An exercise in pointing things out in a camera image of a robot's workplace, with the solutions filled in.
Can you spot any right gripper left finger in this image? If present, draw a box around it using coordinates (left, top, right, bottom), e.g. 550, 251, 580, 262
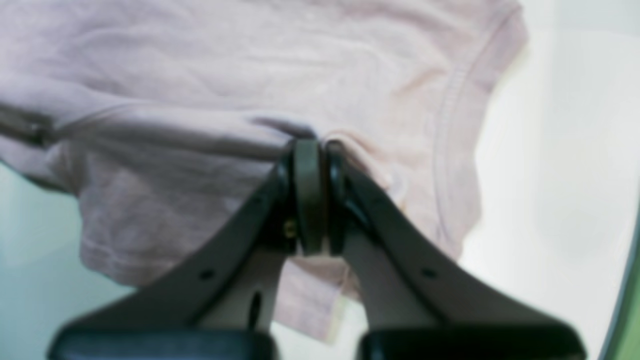
47, 139, 325, 360

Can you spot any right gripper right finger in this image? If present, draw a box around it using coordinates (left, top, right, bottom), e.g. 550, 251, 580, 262
326, 145, 586, 360

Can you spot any mauve t-shirt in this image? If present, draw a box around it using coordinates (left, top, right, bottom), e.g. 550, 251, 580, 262
0, 0, 530, 343

